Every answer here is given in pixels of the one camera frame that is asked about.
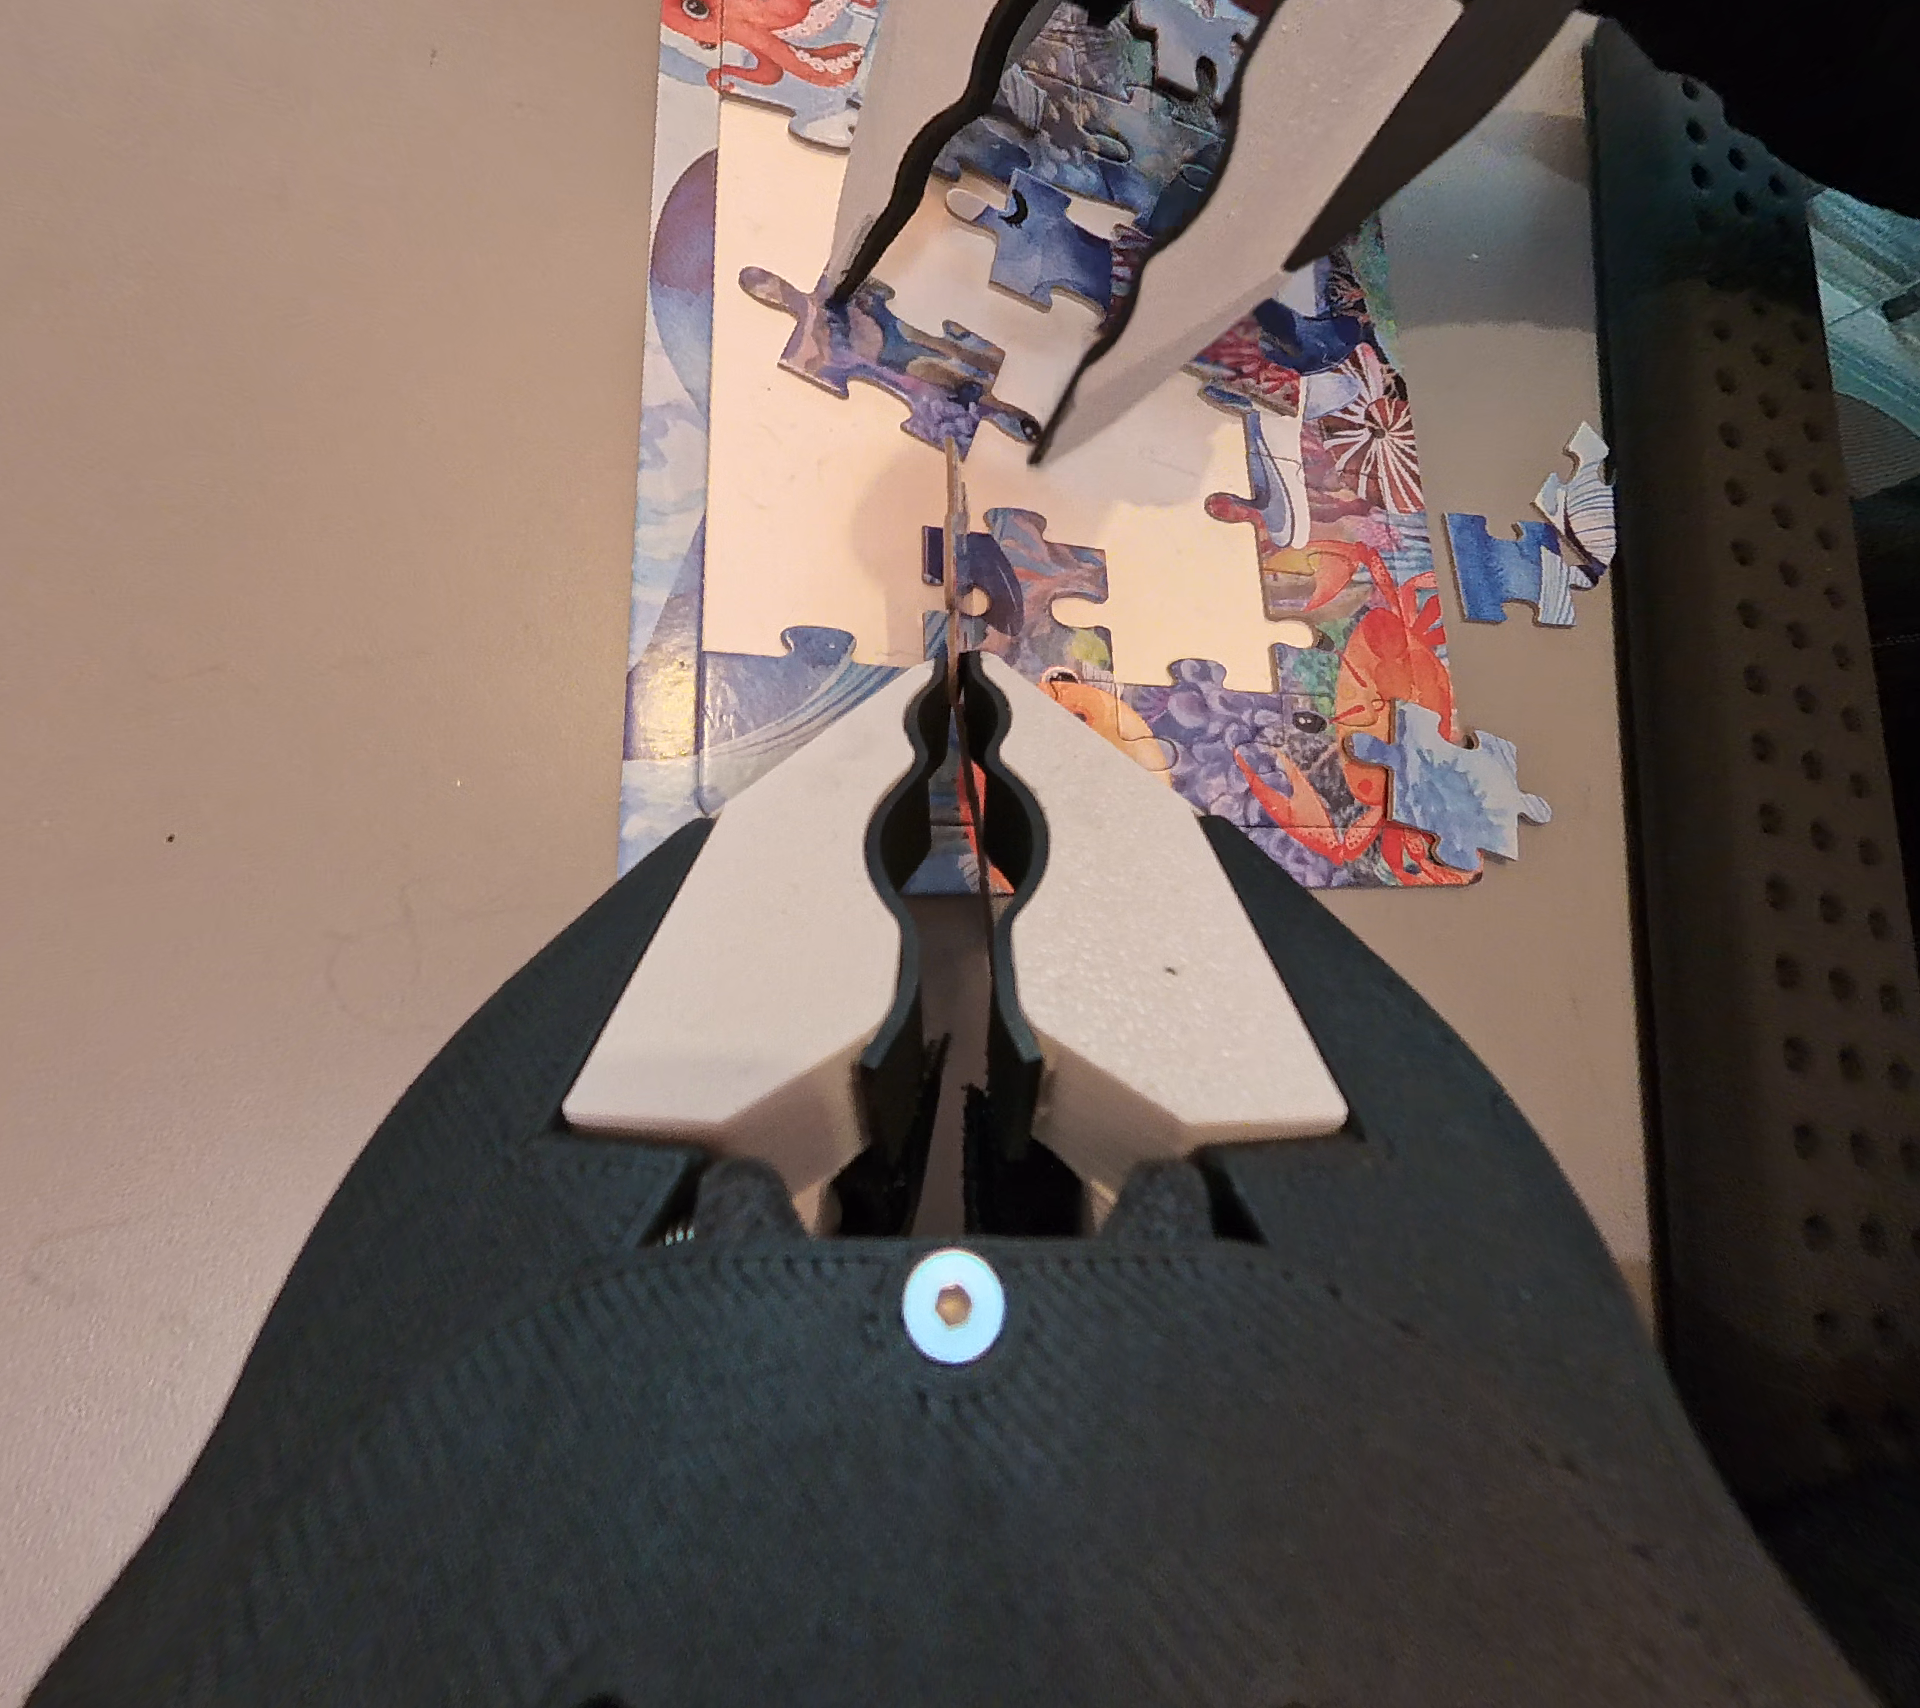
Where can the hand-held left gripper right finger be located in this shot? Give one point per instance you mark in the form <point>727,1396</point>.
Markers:
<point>1184,973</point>

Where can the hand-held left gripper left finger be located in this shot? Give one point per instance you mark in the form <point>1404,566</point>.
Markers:
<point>735,973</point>

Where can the grey blue puzzle piece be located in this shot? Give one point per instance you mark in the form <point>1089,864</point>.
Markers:
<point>1050,247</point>

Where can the pale blue white puzzle piece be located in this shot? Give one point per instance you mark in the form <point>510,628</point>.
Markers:
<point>1448,779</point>

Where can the purple coral puzzle piece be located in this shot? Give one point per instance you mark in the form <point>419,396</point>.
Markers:
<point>1042,577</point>
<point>884,350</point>

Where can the sea animal jigsaw puzzle tray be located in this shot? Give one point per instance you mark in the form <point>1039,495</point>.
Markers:
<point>780,523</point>

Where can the dark blue piece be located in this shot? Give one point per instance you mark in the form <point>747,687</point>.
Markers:
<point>955,569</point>

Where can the person's right forearm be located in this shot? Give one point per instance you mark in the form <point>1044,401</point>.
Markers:
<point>1770,12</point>

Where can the blue white notched puzzle piece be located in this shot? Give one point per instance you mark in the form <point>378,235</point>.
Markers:
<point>1184,42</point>

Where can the white blue striped puzzle piece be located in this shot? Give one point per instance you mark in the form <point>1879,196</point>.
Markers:
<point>1582,508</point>

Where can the blue puzzle piece striped end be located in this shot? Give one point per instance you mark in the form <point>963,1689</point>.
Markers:
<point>1500,569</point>

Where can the black perforated chair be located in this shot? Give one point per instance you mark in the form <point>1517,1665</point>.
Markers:
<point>1770,688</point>

